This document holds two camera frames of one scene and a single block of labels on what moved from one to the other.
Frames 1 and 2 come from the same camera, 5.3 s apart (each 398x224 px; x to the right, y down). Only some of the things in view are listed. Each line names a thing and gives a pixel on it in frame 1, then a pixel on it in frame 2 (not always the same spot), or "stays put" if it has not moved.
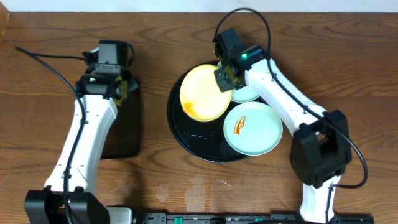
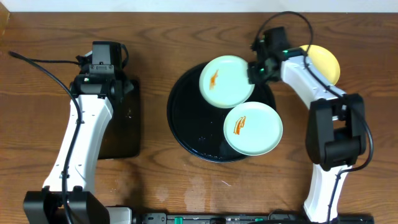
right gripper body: x=225 y=82 → x=259 y=73
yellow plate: x=201 y=97 → x=324 y=62
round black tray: x=204 y=140 stays put
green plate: x=253 y=128 stays put
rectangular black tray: x=122 y=139 stays put
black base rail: x=288 y=218 stays put
